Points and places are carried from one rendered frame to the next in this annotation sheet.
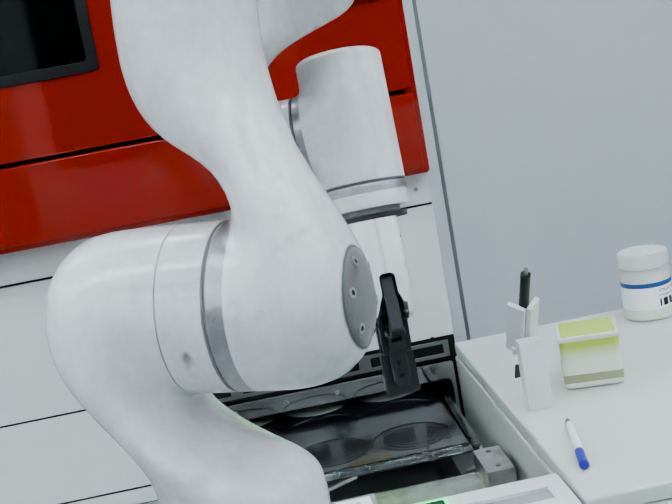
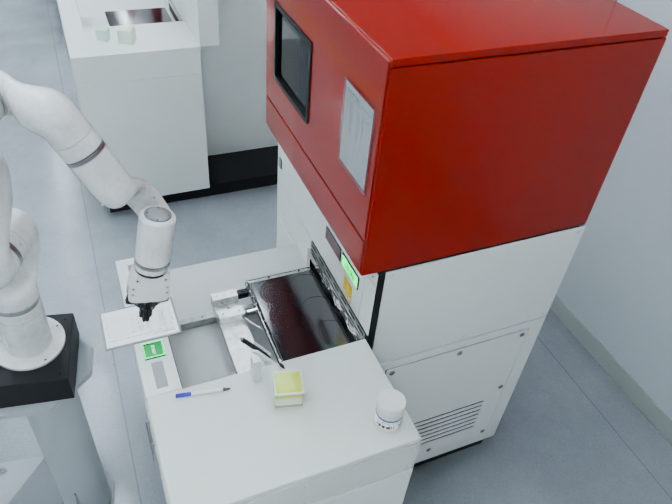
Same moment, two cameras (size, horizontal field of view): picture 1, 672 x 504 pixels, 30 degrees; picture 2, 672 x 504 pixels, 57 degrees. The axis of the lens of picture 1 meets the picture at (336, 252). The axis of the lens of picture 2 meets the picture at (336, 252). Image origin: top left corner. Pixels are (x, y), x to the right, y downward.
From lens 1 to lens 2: 1.92 m
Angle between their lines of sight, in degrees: 66
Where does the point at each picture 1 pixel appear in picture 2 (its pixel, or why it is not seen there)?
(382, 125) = (142, 248)
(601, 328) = (281, 388)
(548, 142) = not seen: outside the picture
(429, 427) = (307, 346)
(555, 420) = (236, 385)
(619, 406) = (245, 408)
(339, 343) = not seen: outside the picture
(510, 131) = not seen: outside the picture
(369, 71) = (143, 230)
